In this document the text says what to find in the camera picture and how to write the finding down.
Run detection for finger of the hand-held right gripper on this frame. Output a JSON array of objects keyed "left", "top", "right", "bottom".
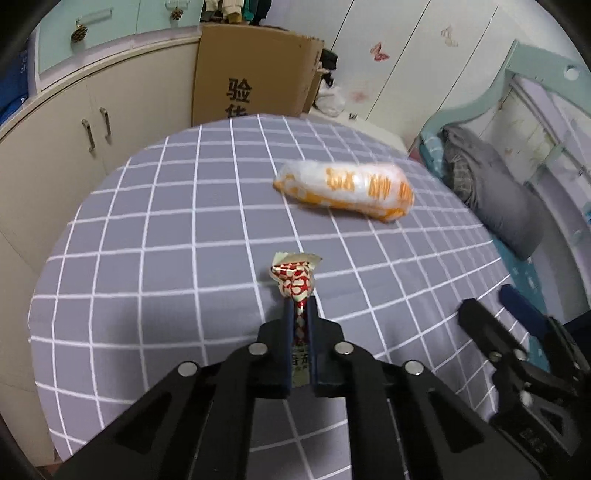
[
  {"left": 458, "top": 298, "right": 527, "bottom": 365},
  {"left": 501, "top": 285, "right": 550, "bottom": 340}
]

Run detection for small white plastic bag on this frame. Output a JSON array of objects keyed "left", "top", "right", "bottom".
[{"left": 318, "top": 85, "right": 346, "bottom": 116}]

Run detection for grey checked tablecloth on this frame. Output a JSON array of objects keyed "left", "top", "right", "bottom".
[{"left": 28, "top": 114, "right": 513, "bottom": 480}]

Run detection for grey quilt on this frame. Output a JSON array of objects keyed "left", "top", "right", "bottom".
[{"left": 441, "top": 127, "right": 546, "bottom": 260}]

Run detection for teal drawer unit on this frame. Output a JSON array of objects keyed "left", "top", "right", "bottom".
[{"left": 34, "top": 0, "right": 206, "bottom": 93}]

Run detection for beige hanging jacket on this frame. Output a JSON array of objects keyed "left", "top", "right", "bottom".
[{"left": 203, "top": 0, "right": 245, "bottom": 24}]

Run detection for teal bed frame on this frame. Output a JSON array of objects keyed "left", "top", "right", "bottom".
[{"left": 409, "top": 39, "right": 591, "bottom": 153}]

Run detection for blue bag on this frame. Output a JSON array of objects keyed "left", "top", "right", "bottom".
[{"left": 0, "top": 37, "right": 29, "bottom": 125}]

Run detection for orange and white snack bag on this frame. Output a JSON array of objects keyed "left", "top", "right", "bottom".
[{"left": 273, "top": 160, "right": 415, "bottom": 223}]

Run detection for plaid cloth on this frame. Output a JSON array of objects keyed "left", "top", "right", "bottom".
[{"left": 445, "top": 159, "right": 474, "bottom": 206}]

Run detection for dark green hanging clothes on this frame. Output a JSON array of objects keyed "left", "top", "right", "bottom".
[{"left": 242, "top": 0, "right": 273, "bottom": 26}]

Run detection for cream cabinet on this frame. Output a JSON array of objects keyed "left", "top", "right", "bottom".
[{"left": 0, "top": 34, "right": 204, "bottom": 462}]

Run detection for black bag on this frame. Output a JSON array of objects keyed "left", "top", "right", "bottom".
[{"left": 318, "top": 48, "right": 338, "bottom": 88}]

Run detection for brown cardboard box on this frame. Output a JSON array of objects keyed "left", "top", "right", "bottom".
[{"left": 191, "top": 24, "right": 325, "bottom": 126}]

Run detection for red and white wrapper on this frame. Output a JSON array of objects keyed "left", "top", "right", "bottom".
[{"left": 269, "top": 251, "right": 322, "bottom": 388}]

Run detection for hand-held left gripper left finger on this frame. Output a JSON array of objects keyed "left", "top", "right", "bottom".
[{"left": 53, "top": 300, "right": 296, "bottom": 480}]

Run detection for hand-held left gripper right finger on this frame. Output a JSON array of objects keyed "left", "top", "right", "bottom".
[{"left": 307, "top": 295, "right": 541, "bottom": 480}]

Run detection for white wardrobe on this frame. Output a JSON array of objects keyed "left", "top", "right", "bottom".
[{"left": 295, "top": 0, "right": 518, "bottom": 153}]

